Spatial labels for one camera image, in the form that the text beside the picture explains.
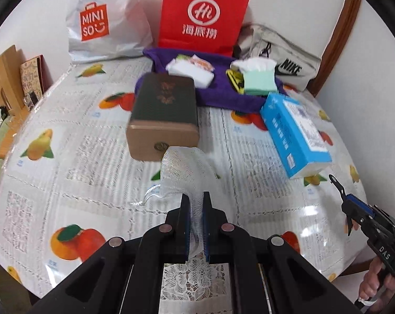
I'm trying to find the white foam fruit net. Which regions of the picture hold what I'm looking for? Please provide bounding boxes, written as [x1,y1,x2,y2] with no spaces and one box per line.
[141,146,217,258]

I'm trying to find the dark green tea tin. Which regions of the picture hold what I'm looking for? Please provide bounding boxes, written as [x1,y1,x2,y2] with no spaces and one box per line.
[126,73,199,162]

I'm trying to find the white sponge block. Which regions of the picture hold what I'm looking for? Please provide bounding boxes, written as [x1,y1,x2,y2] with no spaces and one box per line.
[165,59,214,89]

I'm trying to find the yellow black cloth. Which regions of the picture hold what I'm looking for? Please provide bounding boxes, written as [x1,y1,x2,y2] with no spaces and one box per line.
[225,69,244,95]

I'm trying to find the white and mint glove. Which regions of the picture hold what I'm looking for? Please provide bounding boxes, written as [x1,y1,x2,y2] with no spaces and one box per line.
[230,57,278,97]

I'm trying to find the lemon print wet wipe packet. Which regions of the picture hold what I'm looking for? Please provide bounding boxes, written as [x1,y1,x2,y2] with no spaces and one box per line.
[188,55,214,72]

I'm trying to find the person's right hand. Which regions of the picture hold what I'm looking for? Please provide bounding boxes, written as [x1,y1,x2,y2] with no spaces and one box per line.
[359,257,395,302]

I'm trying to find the blue tissue box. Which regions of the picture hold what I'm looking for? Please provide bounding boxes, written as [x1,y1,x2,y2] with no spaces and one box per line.
[260,94,332,179]

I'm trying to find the purple fleece blanket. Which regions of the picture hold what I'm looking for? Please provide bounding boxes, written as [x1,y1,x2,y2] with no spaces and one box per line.
[134,47,288,114]

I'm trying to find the fruit pattern tablecloth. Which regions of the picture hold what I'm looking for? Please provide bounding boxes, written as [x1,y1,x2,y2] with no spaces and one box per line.
[0,58,366,296]

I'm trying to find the grey Nike bag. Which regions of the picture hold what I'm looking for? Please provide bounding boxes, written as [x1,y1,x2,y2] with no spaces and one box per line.
[237,24,321,92]

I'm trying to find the red paper shopping bag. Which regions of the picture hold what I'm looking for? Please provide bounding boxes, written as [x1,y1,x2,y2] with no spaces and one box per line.
[158,0,249,56]

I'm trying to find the white Miniso plastic bag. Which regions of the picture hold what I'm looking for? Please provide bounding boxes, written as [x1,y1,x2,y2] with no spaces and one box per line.
[66,0,153,64]

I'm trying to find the brown wooden door frame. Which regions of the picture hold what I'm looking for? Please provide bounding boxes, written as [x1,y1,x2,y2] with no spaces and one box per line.
[307,0,362,97]

